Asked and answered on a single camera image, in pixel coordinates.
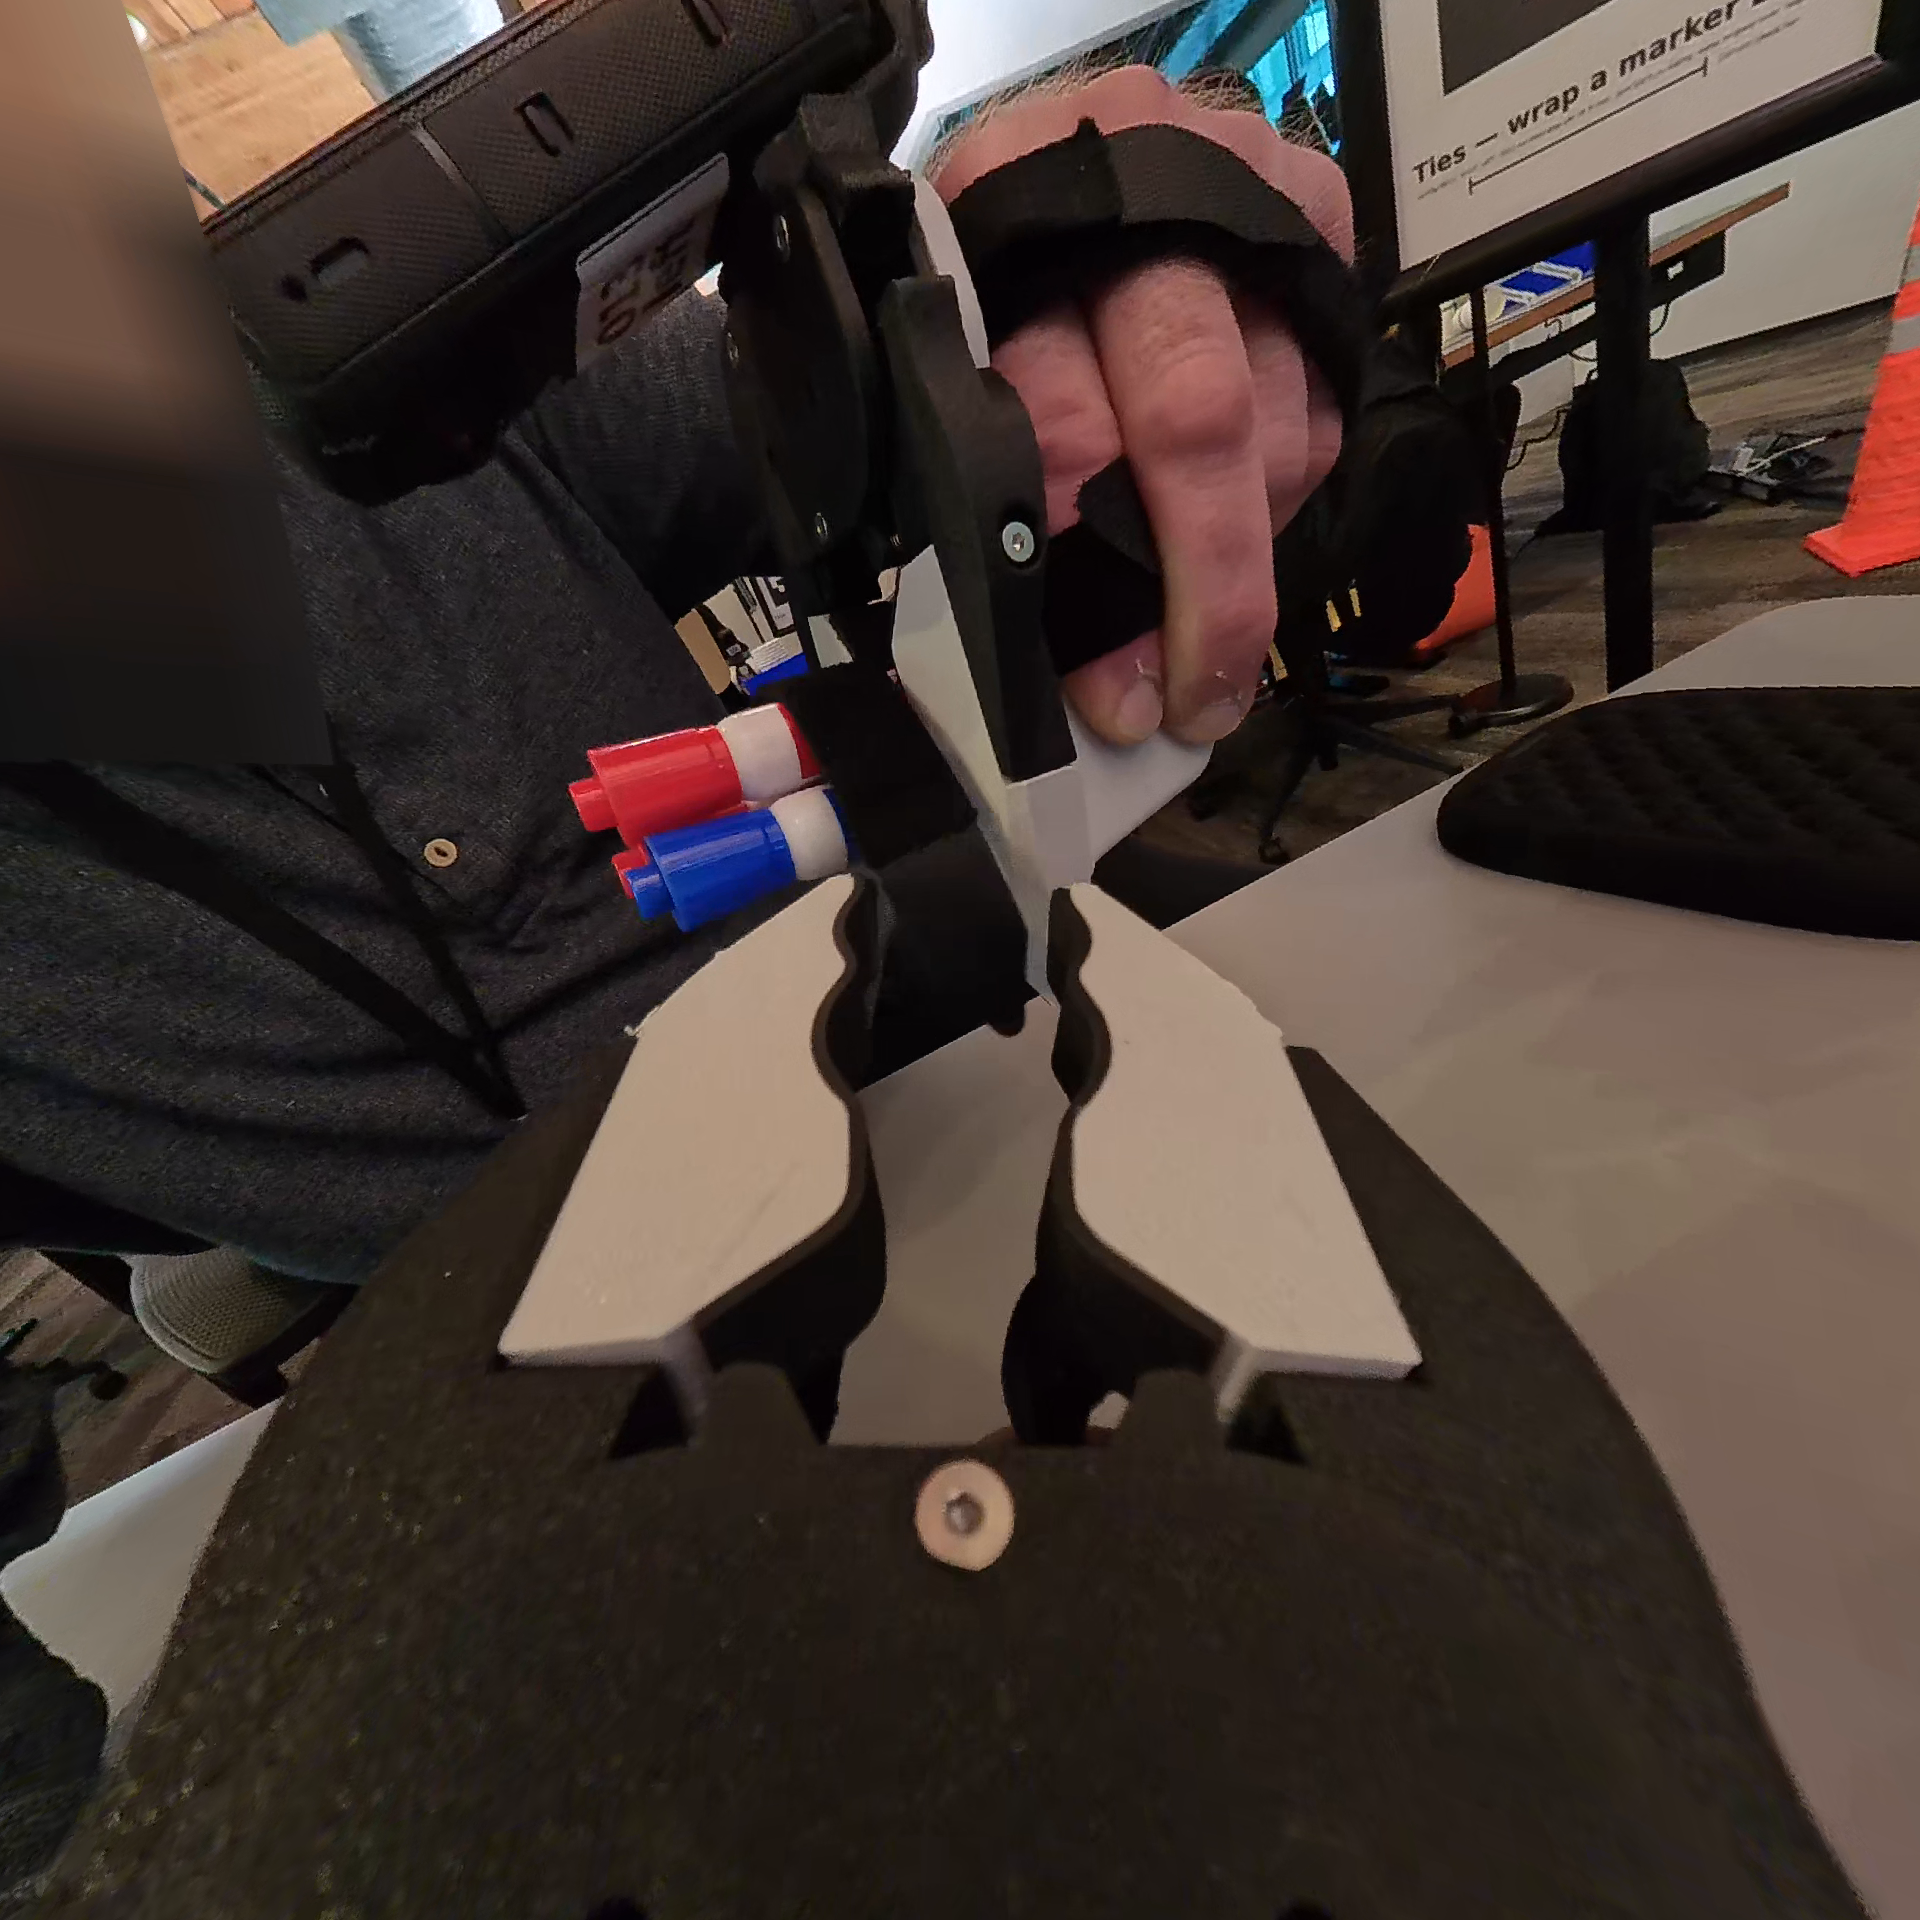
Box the black textured pad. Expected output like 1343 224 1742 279
1437 688 1920 941

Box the person's grey sweater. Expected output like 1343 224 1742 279
0 285 903 1291

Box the person's left hand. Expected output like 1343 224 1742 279
930 66 1359 747

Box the black office chair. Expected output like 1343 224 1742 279
1184 299 1478 864

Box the orange traffic cone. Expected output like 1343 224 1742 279
1802 208 1920 581
1411 522 1498 658

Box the black lanyard strap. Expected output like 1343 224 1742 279
0 762 529 1123

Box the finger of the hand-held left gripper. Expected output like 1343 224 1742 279
777 667 1050 1051

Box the blue cap whiteboard marker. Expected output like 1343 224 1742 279
608 787 853 933

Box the black backpack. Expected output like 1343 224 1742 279
1557 357 1714 530

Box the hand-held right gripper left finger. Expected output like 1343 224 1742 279
498 871 889 1434

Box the person's grey shoe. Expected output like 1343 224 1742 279
131 1240 327 1375

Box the black sign stand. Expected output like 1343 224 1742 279
1446 46 1920 740

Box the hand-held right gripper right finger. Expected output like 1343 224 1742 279
1000 883 1425 1445

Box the wooden desk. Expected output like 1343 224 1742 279
1437 183 1791 376

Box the red cap whiteboard marker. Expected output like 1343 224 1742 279
567 703 824 840

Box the white instruction sign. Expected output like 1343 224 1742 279
1375 0 1885 274

